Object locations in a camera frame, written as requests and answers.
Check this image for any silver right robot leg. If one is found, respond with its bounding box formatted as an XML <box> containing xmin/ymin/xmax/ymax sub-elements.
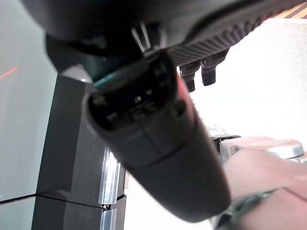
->
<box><xmin>208</xmin><ymin>135</ymin><xmax>307</xmax><ymax>230</ymax></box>

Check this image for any black metal shelf board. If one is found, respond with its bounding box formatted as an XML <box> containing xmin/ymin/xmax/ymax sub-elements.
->
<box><xmin>31</xmin><ymin>69</ymin><xmax>127</xmax><ymax>230</ymax></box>

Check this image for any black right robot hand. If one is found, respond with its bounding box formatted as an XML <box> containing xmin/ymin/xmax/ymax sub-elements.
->
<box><xmin>20</xmin><ymin>0</ymin><xmax>298</xmax><ymax>224</ymax></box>

